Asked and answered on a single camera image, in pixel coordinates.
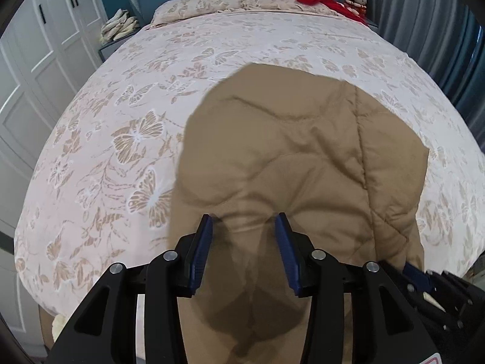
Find pink floral bedspread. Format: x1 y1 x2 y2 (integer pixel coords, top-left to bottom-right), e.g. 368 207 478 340
15 9 485 312

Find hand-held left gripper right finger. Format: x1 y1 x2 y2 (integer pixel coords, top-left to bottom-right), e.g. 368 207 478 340
273 212 436 364

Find white wardrobe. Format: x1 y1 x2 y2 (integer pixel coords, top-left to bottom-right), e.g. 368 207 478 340
0 0 109 327

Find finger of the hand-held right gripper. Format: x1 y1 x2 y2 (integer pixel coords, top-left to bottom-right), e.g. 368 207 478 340
402 261 485 335

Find grey curtain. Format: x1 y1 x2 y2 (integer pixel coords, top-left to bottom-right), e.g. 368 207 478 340
367 0 485 142

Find pink floral pillow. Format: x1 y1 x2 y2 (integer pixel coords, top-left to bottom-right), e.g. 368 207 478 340
240 0 342 16
152 0 244 26

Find tan quilted jacket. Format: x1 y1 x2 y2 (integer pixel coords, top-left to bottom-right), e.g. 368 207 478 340
169 62 431 364

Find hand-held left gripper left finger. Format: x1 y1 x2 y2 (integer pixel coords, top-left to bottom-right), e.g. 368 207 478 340
51 214 213 364

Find stack of folded cloths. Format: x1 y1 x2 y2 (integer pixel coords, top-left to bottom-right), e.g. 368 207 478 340
100 8 139 43

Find plush toys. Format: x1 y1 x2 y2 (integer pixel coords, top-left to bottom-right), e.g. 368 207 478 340
343 0 370 18

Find blue nightstand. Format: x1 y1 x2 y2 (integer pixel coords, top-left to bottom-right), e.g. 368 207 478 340
99 26 142 63

